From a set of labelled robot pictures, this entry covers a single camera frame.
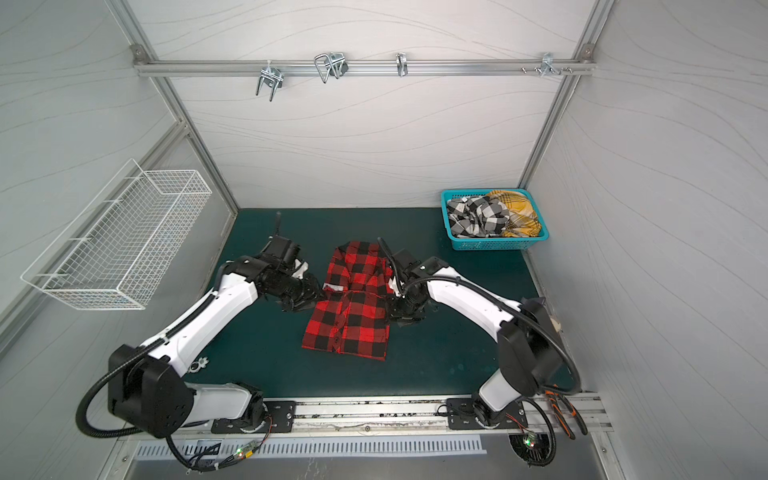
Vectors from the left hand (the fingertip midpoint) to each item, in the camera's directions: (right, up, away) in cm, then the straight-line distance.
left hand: (327, 295), depth 80 cm
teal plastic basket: (+51, +14, +22) cm, 57 cm away
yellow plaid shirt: (+64, +22, +23) cm, 71 cm away
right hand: (+18, -6, +1) cm, 19 cm away
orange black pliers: (+60, -26, -4) cm, 66 cm away
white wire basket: (-46, +13, -12) cm, 50 cm away
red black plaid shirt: (+5, -8, +8) cm, 12 cm away
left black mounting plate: (-10, -29, -6) cm, 32 cm away
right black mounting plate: (+35, -29, -7) cm, 46 cm away
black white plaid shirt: (+49, +23, +28) cm, 61 cm away
